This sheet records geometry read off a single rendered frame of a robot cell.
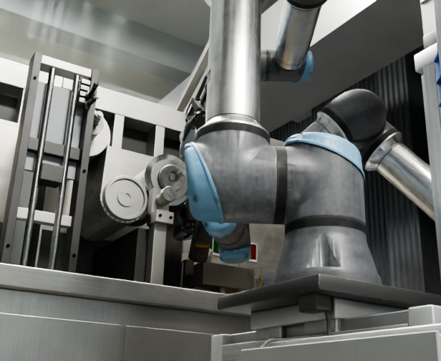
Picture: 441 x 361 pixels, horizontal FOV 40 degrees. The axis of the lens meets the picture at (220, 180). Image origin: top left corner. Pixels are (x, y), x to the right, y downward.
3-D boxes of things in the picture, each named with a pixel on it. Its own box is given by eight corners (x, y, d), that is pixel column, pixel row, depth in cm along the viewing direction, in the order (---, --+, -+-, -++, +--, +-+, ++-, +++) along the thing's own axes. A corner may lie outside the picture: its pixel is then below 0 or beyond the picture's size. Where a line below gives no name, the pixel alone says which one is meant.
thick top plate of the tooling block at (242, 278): (202, 283, 158) (203, 261, 160) (140, 301, 191) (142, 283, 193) (253, 291, 166) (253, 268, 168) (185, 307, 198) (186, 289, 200)
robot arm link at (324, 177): (376, 217, 82) (371, 127, 87) (277, 213, 82) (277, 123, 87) (357, 240, 93) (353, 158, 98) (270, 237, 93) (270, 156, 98)
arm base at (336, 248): (406, 295, 82) (401, 225, 85) (321, 281, 74) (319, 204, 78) (331, 308, 94) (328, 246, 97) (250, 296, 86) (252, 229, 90)
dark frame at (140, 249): (132, 304, 150) (138, 227, 157) (87, 317, 177) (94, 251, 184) (158, 307, 154) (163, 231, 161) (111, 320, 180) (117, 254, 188)
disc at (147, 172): (147, 204, 160) (142, 152, 164) (146, 205, 161) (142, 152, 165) (195, 206, 168) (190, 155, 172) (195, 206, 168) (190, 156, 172)
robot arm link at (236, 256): (211, 255, 133) (209, 208, 137) (223, 266, 143) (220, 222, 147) (246, 251, 131) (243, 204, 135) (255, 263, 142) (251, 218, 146)
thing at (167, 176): (156, 167, 163) (178, 161, 167) (153, 170, 164) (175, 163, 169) (166, 193, 162) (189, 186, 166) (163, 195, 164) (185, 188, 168)
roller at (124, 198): (102, 215, 153) (107, 170, 157) (71, 236, 174) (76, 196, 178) (146, 223, 159) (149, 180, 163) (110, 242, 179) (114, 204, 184)
